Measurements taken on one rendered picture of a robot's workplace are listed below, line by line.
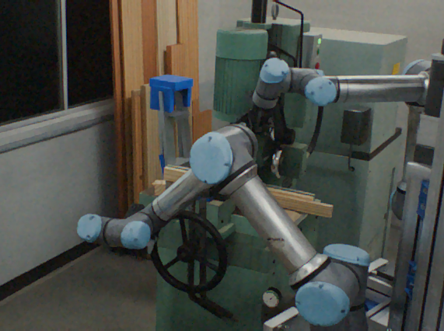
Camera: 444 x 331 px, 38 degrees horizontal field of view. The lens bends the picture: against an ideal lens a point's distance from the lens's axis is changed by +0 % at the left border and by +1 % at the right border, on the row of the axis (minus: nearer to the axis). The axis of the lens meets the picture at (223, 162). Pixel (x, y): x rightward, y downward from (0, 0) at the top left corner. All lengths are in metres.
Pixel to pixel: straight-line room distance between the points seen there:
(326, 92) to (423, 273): 0.54
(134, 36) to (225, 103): 1.59
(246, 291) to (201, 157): 0.88
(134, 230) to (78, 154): 2.00
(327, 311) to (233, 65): 0.98
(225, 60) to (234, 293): 0.81
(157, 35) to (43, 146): 1.00
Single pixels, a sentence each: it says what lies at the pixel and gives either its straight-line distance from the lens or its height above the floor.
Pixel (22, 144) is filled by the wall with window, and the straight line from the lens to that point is 3.38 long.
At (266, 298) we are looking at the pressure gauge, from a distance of 2.23.
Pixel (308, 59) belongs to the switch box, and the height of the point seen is 1.39.
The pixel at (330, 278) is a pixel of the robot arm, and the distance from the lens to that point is 1.55.
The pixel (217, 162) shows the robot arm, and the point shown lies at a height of 1.28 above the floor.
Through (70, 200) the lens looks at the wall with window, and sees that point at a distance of 3.76.
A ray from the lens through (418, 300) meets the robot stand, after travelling 1.79.
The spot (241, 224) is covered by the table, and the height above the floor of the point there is 0.87.
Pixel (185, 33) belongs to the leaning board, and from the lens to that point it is 4.21.
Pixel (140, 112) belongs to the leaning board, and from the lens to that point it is 3.67.
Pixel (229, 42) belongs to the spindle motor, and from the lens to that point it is 2.19.
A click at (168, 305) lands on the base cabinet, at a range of 2.51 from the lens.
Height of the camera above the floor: 1.74
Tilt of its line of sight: 18 degrees down
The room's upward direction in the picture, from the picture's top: 3 degrees clockwise
